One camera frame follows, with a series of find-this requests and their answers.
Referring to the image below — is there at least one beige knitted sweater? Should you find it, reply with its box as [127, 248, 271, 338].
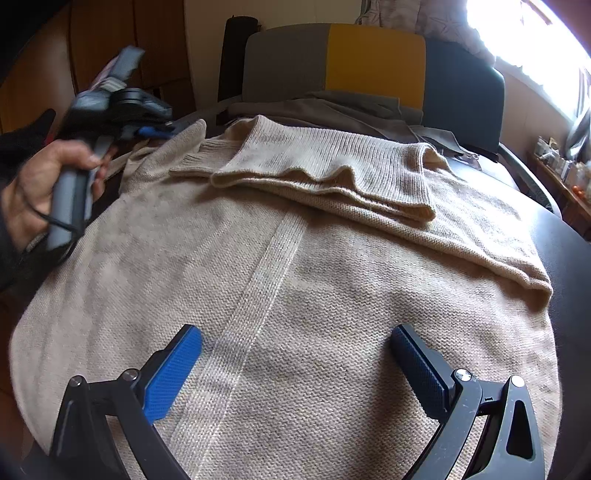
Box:
[9, 115, 561, 480]

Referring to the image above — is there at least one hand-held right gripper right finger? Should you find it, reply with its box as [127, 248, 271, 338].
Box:
[390, 323, 548, 480]

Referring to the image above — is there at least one person's left forearm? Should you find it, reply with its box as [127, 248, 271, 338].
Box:
[0, 108, 56, 296]

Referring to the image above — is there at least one grey yellow blue armchair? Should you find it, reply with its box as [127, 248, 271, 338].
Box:
[173, 23, 559, 213]

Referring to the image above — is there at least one wooden wardrobe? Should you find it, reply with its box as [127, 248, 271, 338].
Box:
[0, 0, 232, 134]

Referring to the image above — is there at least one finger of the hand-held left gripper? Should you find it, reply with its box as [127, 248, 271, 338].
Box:
[134, 121, 176, 139]

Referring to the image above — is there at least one black rolled mat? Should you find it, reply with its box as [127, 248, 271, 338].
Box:
[218, 17, 259, 104]

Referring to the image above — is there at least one group of bottles and jars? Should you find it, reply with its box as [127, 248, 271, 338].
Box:
[533, 134, 591, 195]

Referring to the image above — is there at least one grey cloth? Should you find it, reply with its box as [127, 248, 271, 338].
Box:
[228, 90, 481, 162]

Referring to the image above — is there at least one wooden desk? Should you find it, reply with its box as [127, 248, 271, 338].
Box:
[526, 148, 591, 227]

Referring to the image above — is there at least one bright window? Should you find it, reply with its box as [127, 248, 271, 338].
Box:
[466, 0, 591, 121]

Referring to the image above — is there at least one patterned curtain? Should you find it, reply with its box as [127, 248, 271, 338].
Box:
[355, 0, 499, 70]

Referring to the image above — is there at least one person's left hand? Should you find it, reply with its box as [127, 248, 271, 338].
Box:
[0, 138, 109, 252]

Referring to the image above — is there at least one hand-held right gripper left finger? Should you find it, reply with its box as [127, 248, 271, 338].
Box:
[48, 323, 204, 480]

